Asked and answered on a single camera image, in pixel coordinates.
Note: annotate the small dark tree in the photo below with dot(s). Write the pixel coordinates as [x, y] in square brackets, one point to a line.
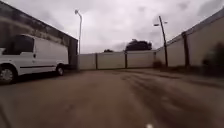
[108, 51]

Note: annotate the large dark tree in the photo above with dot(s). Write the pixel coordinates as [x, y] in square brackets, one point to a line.
[138, 45]

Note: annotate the brown dirt road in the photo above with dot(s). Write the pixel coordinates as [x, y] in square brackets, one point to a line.
[106, 100]

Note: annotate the street lamp pole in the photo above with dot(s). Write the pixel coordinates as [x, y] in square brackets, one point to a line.
[80, 36]

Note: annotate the utility pole with crossarm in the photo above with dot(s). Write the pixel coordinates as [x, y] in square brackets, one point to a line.
[163, 40]

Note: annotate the white van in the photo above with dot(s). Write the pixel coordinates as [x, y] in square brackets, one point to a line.
[46, 55]

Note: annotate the long grey building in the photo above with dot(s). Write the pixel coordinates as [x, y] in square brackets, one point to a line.
[20, 23]

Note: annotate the strip of weeds and bushes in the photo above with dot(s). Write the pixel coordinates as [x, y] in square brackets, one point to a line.
[213, 61]

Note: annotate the pale panel wall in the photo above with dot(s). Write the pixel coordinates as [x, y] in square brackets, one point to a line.
[111, 60]

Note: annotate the tall pale wall dark pillars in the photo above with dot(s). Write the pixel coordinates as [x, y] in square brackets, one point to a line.
[196, 46]

